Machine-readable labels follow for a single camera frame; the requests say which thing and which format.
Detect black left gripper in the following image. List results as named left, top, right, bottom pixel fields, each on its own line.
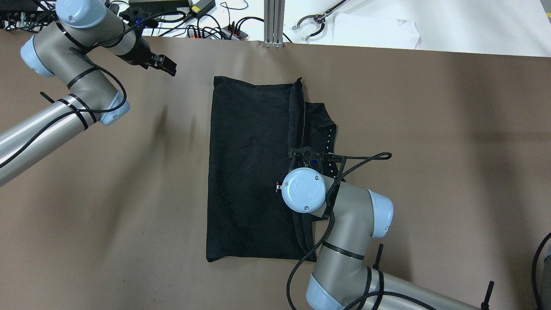
left=125, top=37, right=177, bottom=77

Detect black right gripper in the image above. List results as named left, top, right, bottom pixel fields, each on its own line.
left=288, top=146, right=336, bottom=171

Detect black printed t-shirt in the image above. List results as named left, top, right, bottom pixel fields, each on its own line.
left=205, top=76, right=337, bottom=262

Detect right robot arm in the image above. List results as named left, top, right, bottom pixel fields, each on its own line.
left=279, top=146, right=474, bottom=310

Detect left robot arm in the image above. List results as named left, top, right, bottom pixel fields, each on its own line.
left=0, top=0, right=176, bottom=185

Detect black power adapter box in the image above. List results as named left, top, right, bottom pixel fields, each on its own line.
left=128, top=0, right=192, bottom=14

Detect black power brick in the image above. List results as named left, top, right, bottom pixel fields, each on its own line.
left=183, top=0, right=215, bottom=22

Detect black and red power strip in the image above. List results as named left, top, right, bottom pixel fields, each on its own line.
left=184, top=25, right=250, bottom=41

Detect black electronics cluster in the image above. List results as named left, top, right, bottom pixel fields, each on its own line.
left=0, top=0, right=56, bottom=33

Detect grabber reach tool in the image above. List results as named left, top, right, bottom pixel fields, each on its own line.
left=291, top=0, right=350, bottom=42

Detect aluminium frame post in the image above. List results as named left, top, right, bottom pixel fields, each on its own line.
left=263, top=0, right=285, bottom=48

